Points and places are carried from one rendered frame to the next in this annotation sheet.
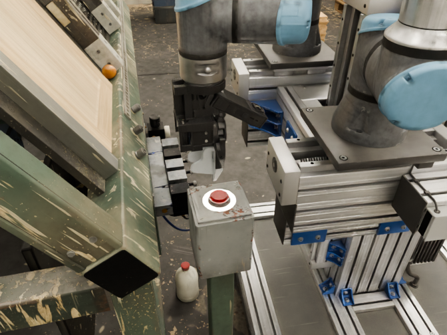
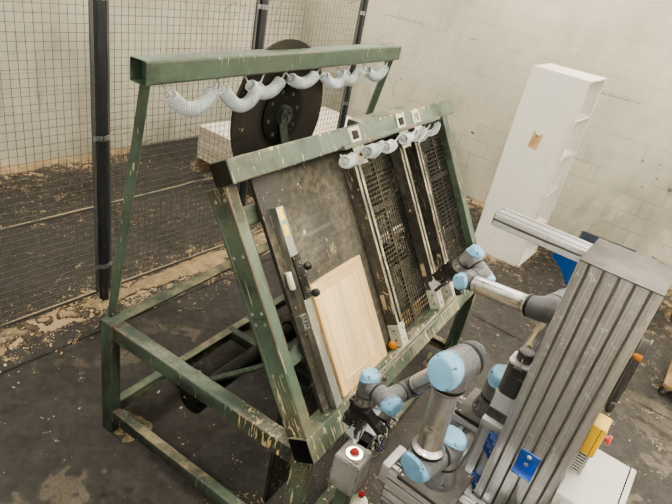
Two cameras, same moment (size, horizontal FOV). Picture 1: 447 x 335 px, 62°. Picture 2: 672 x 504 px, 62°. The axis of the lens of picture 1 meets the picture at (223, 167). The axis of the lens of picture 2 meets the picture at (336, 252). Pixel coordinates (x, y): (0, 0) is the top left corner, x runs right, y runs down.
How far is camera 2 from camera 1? 176 cm
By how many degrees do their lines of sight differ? 35
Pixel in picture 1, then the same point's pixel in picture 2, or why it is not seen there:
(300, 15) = (387, 407)
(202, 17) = (362, 386)
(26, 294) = (268, 430)
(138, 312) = (298, 474)
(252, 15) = (375, 396)
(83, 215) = (300, 417)
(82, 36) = (389, 318)
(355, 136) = not seen: hidden behind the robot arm
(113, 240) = (304, 434)
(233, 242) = (346, 475)
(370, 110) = not seen: hidden behind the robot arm
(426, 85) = (409, 461)
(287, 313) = not seen: outside the picture
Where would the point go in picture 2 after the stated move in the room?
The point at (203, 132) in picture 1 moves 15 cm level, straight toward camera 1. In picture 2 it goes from (352, 420) to (327, 438)
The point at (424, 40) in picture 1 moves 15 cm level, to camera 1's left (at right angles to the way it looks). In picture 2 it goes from (415, 446) to (383, 418)
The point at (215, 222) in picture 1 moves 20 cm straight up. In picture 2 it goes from (343, 459) to (352, 424)
